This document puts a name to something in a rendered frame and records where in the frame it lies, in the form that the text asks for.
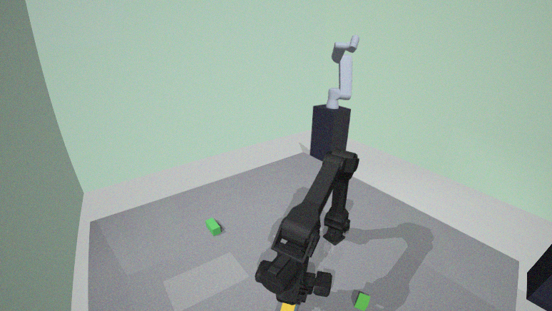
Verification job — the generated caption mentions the small green block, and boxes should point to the small green block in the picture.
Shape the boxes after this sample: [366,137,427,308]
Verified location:
[354,293,370,311]
[205,218,221,236]

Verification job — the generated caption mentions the yellow bar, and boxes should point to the yellow bar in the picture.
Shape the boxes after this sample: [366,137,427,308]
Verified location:
[280,303,295,311]

